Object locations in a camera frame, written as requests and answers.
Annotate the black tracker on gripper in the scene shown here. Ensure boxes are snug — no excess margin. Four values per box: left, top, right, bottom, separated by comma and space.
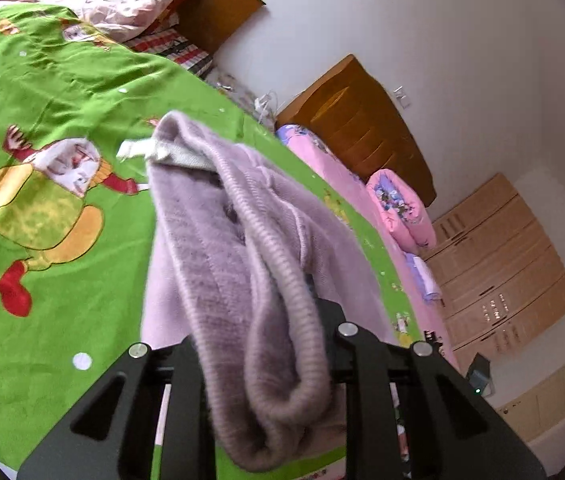
465, 353, 495, 398

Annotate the lavender pillow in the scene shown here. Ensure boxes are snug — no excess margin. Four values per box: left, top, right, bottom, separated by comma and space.
405, 252, 443, 304

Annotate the light wooden wardrobe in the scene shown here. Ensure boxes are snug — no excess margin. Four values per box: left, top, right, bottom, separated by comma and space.
425, 174, 565, 372

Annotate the folded pink floral quilt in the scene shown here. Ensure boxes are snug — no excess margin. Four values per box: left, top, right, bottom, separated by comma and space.
366, 169, 437, 255

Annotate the pink bed sheet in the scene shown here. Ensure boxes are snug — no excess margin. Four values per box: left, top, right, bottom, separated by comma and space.
276, 125, 458, 366

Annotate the green cartoon blanket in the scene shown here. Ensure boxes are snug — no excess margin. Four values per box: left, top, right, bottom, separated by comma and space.
0, 2, 425, 480

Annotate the wooden headboard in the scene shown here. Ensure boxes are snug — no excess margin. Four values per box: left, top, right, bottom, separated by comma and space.
276, 54, 437, 206
175, 0, 266, 54

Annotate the nightstand with floral cover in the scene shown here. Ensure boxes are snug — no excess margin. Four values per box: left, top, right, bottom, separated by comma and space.
204, 66, 276, 132

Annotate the white power strip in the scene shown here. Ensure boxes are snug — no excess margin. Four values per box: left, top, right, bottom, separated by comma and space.
254, 90, 278, 129

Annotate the red plaid bedding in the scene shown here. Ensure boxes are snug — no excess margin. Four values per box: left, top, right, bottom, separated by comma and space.
124, 28, 214, 79

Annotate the wall switch plate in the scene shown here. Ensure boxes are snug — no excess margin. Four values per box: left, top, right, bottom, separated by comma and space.
393, 86, 411, 108

